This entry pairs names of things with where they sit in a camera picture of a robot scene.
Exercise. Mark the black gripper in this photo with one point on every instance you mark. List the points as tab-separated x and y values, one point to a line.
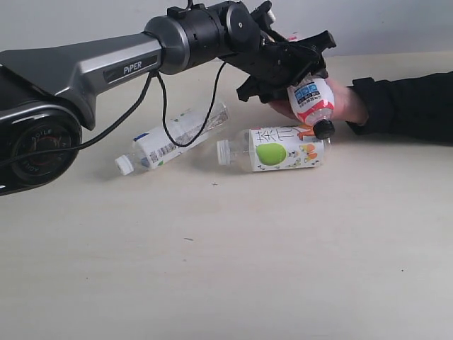
273	65

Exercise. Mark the red white black-cap bottle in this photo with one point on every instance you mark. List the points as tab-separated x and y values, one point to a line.
311	99

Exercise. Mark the white blue label bottle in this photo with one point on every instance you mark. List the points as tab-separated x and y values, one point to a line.
155	147

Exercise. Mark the black sleeved forearm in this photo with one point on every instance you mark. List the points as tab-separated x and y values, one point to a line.
420	107

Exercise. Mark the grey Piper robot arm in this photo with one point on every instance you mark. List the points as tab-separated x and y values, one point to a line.
48	95

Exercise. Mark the green pear tea bottle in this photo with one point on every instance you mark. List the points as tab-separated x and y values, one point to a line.
273	149

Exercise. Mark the person's open hand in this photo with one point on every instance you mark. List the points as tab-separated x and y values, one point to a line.
348	105

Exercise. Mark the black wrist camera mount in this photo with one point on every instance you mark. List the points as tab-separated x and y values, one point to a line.
264	16

